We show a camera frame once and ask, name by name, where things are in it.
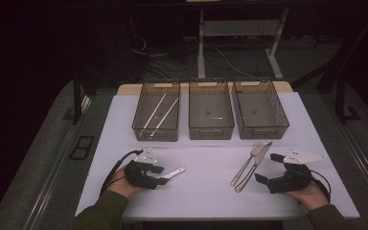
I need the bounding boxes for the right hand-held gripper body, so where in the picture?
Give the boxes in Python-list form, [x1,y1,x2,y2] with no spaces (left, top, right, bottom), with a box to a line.
[266,148,329,196]

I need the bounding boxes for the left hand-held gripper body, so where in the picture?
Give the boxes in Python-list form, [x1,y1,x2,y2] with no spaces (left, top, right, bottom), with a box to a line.
[123,147,159,191]

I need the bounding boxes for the translucent grey plastic bin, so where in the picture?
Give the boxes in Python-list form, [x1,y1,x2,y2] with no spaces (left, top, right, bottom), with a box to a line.
[131,80,181,143]
[232,79,290,141]
[188,79,236,141]

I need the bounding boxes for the person's left hand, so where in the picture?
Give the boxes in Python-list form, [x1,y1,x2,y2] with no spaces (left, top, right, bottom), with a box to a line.
[106,167,145,199]

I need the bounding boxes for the person's right hand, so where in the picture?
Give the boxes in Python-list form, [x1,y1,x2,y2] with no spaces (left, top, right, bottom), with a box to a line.
[283,172,331,212]

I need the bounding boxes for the silver table knife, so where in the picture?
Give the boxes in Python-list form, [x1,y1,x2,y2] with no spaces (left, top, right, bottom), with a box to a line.
[234,141,273,194]

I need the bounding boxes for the silver fork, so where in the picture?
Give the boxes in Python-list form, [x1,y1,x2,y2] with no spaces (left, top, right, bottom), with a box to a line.
[229,143,265,188]

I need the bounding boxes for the black metal stand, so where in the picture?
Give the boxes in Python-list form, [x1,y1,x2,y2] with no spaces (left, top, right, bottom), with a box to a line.
[334,76,362,125]
[63,71,92,126]

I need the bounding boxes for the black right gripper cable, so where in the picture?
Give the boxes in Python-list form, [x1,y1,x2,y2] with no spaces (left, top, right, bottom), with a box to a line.
[310,169,333,200]

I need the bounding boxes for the metal floor rail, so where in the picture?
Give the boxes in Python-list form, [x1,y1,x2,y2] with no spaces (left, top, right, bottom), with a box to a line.
[23,95,92,230]
[330,108,368,205]

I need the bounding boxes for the tangle of black floor cables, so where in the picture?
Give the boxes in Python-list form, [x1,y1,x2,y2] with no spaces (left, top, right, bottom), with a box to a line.
[128,15,199,81]

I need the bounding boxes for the white floor cable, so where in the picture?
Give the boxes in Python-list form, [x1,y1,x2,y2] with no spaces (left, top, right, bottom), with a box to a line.
[204,46,257,80]

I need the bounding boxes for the white metal desk frame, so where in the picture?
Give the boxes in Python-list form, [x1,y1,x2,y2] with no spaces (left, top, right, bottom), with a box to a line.
[197,9,290,81]

